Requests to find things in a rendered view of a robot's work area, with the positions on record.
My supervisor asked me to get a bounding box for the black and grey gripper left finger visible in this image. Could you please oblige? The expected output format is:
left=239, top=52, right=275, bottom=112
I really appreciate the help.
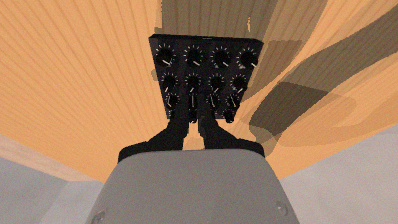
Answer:
left=117, top=93, right=189, bottom=164

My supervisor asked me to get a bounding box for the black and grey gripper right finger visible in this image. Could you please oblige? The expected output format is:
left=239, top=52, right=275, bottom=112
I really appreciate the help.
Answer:
left=197, top=93, right=265, bottom=158

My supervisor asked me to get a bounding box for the black knob box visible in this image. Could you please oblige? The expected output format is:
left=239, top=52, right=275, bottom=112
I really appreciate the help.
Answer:
left=148, top=34, right=264, bottom=124

